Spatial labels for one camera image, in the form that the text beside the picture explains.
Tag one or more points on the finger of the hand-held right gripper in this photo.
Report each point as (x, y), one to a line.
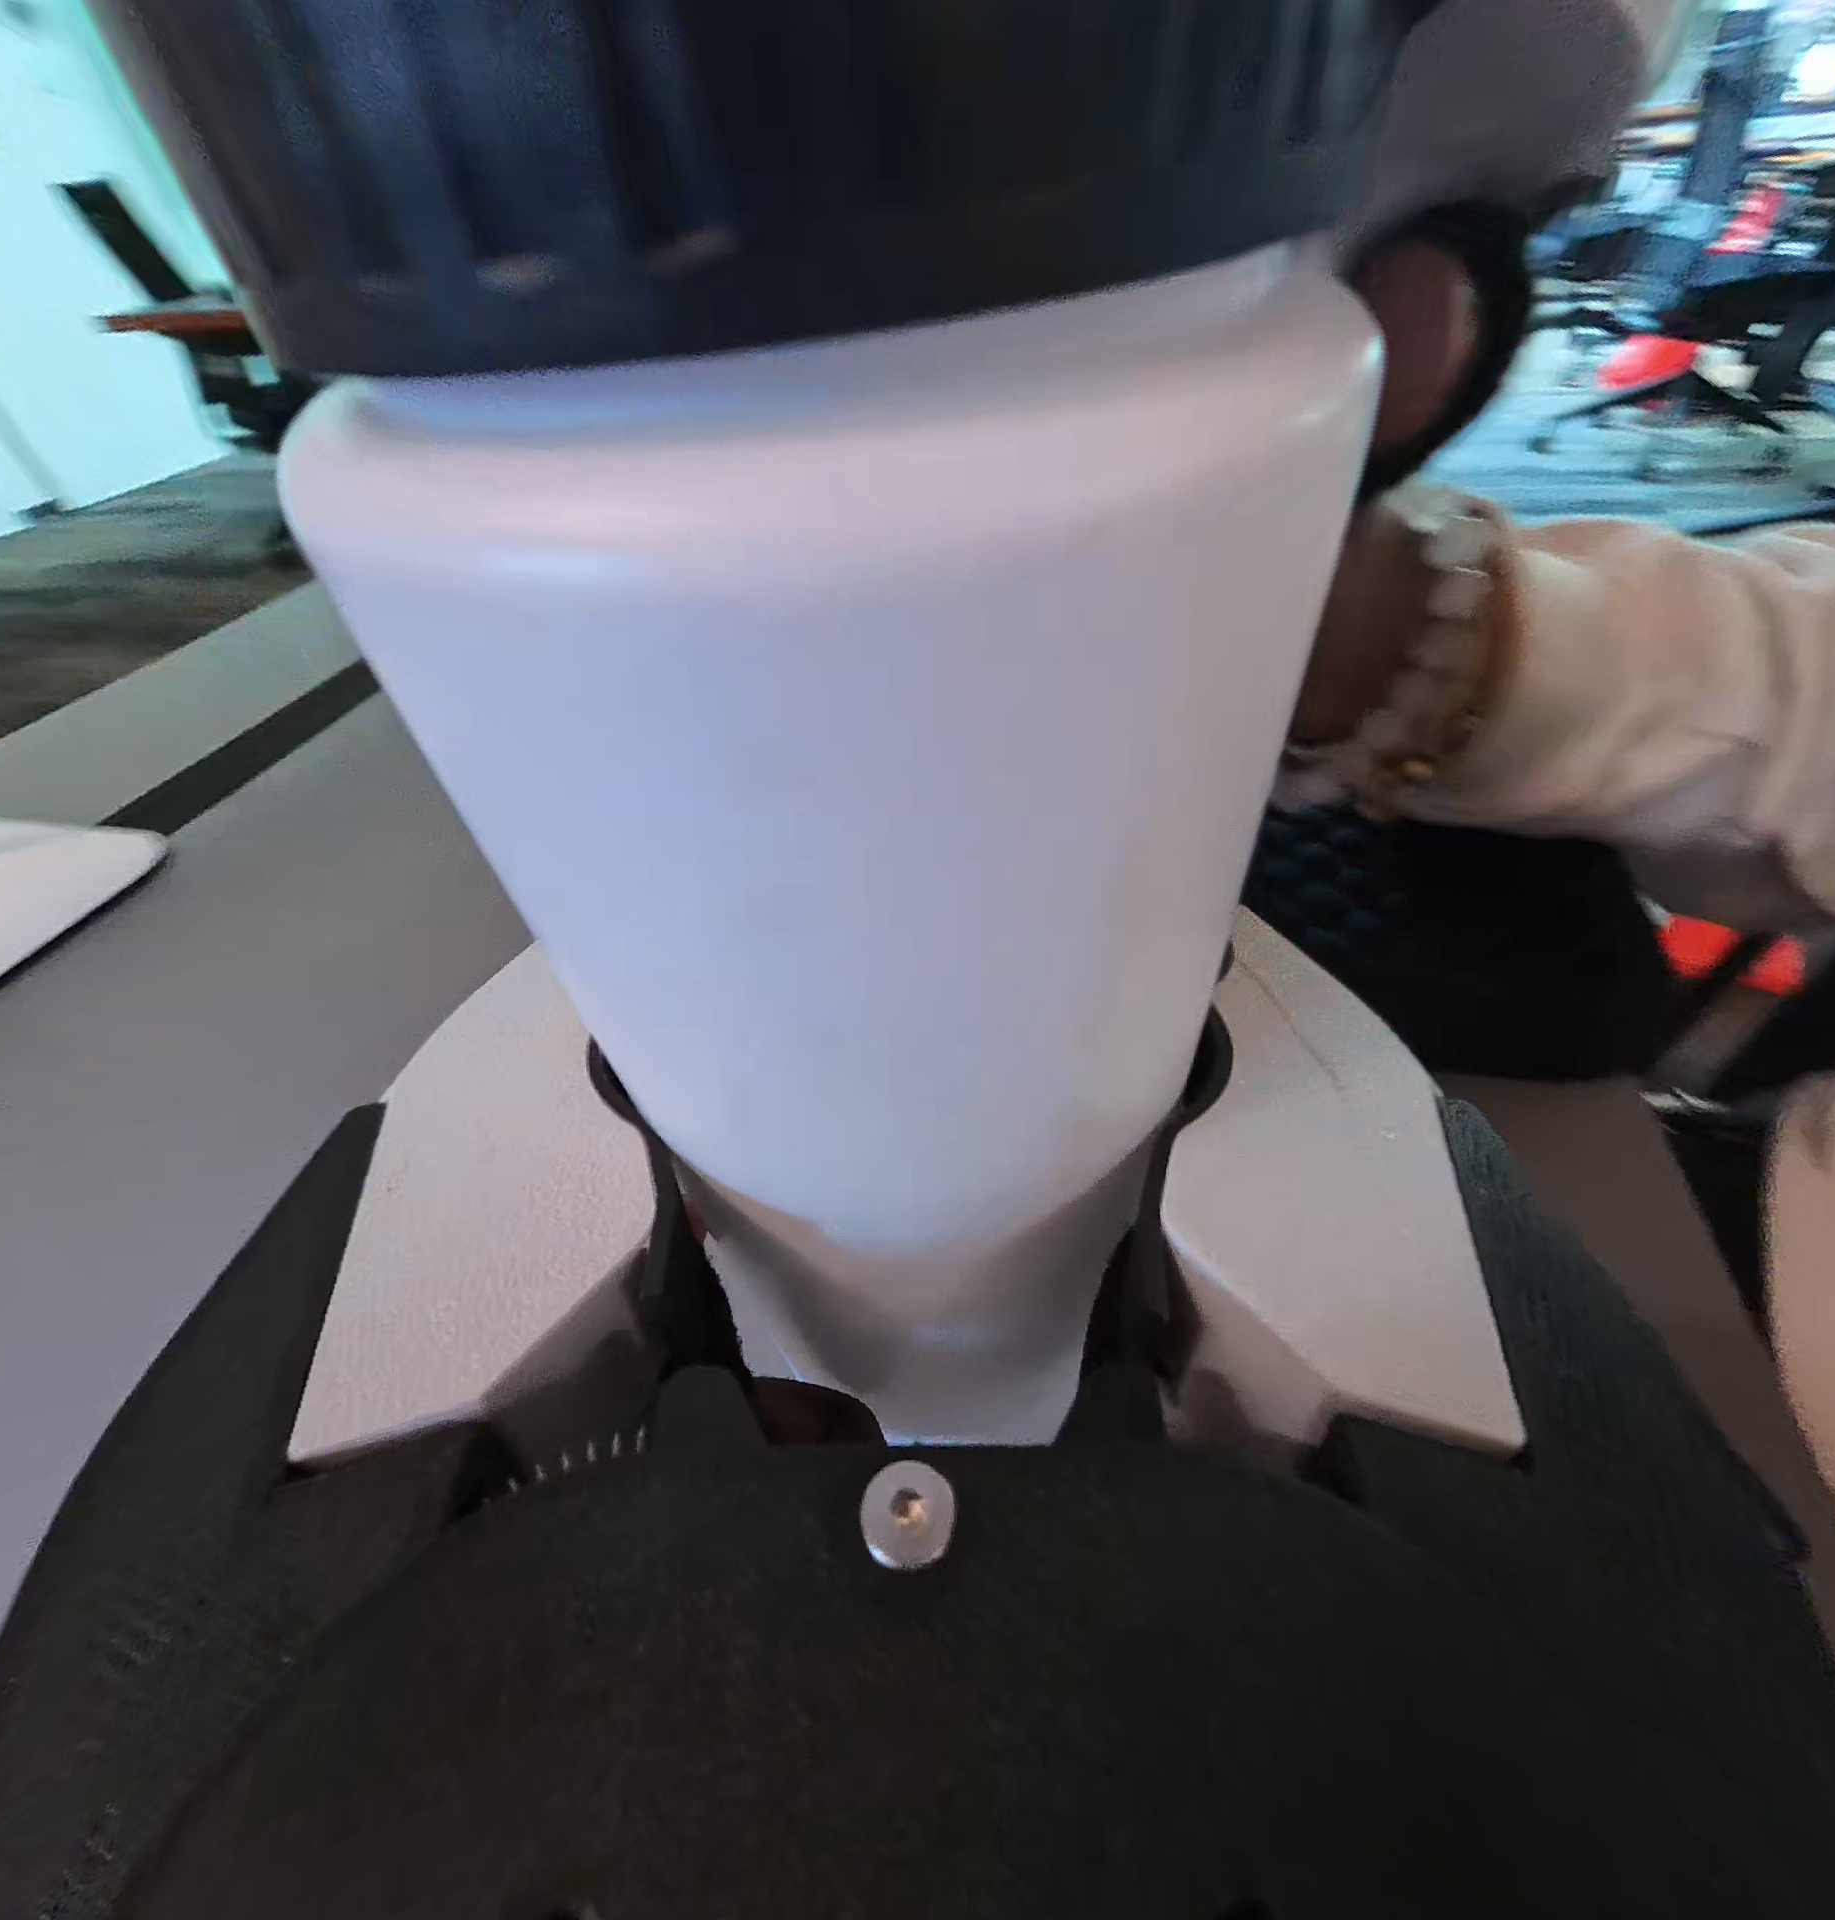
(1519, 91)

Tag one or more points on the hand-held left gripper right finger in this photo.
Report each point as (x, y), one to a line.
(1323, 1245)

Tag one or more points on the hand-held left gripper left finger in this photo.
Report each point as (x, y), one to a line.
(468, 1245)

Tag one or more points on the white plastic bottle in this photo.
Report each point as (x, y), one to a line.
(856, 751)

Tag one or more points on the black bottle lid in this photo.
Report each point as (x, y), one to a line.
(708, 151)

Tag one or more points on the person's right forearm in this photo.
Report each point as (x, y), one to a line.
(1683, 705)

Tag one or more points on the person's right hand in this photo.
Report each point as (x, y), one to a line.
(1369, 632)

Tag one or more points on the person's left hand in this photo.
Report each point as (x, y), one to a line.
(811, 1410)

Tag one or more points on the black office chair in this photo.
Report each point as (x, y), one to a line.
(137, 242)
(1758, 302)

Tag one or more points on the wooden instruction board stand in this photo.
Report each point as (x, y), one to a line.
(32, 900)

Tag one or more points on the wooden desk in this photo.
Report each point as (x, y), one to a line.
(181, 320)

